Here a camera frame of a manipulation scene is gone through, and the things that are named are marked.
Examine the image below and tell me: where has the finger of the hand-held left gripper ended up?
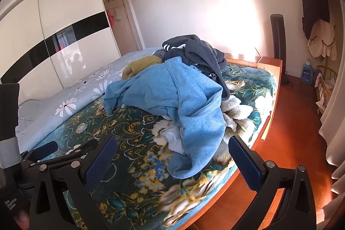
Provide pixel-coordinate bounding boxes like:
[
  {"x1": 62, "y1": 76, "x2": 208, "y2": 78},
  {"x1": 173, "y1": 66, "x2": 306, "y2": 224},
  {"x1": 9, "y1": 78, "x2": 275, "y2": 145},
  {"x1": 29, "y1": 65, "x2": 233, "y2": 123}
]
[
  {"x1": 51, "y1": 139, "x2": 99, "y2": 166},
  {"x1": 20, "y1": 141, "x2": 59, "y2": 166}
]

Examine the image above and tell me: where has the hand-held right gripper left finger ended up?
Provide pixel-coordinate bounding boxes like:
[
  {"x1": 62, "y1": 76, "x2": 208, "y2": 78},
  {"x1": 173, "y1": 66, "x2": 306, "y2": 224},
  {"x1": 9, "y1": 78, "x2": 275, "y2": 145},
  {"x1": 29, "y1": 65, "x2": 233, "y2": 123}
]
[{"x1": 28, "y1": 135, "x2": 118, "y2": 230}]

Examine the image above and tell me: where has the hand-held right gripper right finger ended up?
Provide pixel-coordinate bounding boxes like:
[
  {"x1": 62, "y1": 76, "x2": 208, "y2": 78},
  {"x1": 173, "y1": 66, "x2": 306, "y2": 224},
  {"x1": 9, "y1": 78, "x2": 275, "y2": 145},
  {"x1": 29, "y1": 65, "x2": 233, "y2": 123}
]
[{"x1": 228, "y1": 135, "x2": 317, "y2": 230}]

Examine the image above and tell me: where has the light blue hoodie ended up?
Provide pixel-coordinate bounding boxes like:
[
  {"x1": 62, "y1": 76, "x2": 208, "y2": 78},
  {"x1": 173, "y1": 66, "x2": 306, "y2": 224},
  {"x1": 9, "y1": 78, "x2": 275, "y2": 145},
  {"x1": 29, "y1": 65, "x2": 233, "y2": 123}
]
[{"x1": 102, "y1": 56, "x2": 227, "y2": 179}]

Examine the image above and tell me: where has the person's left hand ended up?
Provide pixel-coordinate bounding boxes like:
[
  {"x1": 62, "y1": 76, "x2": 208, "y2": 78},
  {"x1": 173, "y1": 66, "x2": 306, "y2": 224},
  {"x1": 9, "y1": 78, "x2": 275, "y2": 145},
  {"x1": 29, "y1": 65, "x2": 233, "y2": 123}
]
[{"x1": 13, "y1": 211, "x2": 31, "y2": 229}]

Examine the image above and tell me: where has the light blue floral quilt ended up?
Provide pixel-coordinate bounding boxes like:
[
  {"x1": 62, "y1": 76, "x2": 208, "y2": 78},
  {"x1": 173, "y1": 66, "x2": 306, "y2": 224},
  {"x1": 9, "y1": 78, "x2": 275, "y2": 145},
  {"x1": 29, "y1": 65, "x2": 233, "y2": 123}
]
[{"x1": 15, "y1": 47, "x2": 162, "y2": 152}]

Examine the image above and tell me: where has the teal floral blanket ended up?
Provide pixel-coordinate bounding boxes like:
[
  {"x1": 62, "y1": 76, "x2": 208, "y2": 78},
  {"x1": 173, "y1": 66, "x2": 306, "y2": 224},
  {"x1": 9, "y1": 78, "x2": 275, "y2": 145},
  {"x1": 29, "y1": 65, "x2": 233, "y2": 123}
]
[{"x1": 27, "y1": 59, "x2": 278, "y2": 230}]

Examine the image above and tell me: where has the white garment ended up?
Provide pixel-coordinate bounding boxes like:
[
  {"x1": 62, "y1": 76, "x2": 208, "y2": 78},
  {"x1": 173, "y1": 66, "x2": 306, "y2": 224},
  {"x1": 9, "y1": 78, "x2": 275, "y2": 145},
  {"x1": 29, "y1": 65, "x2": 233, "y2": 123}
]
[{"x1": 159, "y1": 122, "x2": 186, "y2": 153}]

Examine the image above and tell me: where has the mustard yellow sweater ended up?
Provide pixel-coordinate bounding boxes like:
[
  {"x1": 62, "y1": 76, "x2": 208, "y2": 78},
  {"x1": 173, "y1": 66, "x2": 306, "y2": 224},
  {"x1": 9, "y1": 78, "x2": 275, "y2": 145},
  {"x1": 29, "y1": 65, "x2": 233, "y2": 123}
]
[{"x1": 121, "y1": 55, "x2": 162, "y2": 80}]

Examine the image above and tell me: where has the cream curtain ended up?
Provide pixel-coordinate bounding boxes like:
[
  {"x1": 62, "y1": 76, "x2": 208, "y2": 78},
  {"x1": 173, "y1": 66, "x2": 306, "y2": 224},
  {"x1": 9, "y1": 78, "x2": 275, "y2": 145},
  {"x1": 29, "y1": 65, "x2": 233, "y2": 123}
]
[{"x1": 318, "y1": 4, "x2": 345, "y2": 201}]

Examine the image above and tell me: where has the blue detergent bottle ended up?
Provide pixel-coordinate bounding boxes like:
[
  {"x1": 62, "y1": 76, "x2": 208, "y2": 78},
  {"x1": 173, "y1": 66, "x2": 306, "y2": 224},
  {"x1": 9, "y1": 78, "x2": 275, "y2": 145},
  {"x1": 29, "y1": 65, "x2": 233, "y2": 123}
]
[{"x1": 301, "y1": 59, "x2": 314, "y2": 83}]

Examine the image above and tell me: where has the dark grey hooded garment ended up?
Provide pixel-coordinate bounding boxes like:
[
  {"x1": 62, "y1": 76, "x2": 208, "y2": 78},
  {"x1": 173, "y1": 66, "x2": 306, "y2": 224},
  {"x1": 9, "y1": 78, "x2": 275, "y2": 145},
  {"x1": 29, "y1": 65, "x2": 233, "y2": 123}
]
[{"x1": 167, "y1": 40, "x2": 231, "y2": 100}]

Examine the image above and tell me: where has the wicker laundry basket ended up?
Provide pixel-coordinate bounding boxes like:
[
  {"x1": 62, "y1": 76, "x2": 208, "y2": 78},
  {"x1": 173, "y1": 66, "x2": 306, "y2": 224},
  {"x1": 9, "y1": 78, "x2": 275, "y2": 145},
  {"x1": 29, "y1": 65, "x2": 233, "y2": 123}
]
[{"x1": 314, "y1": 65, "x2": 339, "y2": 114}]

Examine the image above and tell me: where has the wooden door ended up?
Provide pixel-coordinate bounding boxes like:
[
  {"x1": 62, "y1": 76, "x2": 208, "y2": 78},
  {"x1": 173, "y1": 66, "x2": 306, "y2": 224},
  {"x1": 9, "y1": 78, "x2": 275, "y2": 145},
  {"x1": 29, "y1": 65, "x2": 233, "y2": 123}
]
[{"x1": 104, "y1": 0, "x2": 143, "y2": 51}]

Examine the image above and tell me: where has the red hanging cloth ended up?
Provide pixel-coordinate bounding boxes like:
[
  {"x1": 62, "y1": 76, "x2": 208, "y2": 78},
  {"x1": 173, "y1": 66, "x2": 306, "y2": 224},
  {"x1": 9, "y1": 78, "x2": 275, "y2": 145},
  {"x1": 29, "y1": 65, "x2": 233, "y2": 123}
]
[{"x1": 106, "y1": 9, "x2": 115, "y2": 28}]

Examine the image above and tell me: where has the black tower fan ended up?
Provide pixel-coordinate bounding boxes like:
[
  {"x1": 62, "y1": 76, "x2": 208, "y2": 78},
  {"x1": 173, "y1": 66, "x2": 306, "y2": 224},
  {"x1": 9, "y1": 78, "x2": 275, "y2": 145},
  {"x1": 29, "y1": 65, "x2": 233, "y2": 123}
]
[{"x1": 270, "y1": 14, "x2": 283, "y2": 85}]

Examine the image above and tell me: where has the white wardrobe with black stripe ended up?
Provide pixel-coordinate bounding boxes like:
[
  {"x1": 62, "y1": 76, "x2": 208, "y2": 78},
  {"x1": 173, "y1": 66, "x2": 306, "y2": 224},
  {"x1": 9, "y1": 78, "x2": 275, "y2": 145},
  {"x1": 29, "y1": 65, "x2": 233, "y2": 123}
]
[{"x1": 0, "y1": 0, "x2": 122, "y2": 101}]

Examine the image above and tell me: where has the cream hanging jacket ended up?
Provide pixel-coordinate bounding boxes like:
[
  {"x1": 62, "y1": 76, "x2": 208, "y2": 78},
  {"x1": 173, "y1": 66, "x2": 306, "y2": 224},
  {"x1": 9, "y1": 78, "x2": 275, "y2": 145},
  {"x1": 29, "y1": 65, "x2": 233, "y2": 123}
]
[{"x1": 307, "y1": 18, "x2": 337, "y2": 61}]

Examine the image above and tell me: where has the black floor cable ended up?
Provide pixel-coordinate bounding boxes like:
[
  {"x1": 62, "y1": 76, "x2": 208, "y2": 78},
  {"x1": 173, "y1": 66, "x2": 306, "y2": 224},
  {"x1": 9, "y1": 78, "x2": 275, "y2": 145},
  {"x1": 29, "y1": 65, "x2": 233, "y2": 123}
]
[{"x1": 282, "y1": 72, "x2": 295, "y2": 88}]

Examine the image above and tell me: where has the wooden bed frame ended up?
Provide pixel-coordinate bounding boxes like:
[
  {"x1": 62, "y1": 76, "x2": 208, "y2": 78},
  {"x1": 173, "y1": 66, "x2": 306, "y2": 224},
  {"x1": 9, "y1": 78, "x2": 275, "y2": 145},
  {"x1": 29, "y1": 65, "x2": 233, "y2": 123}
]
[{"x1": 186, "y1": 52, "x2": 283, "y2": 230}]

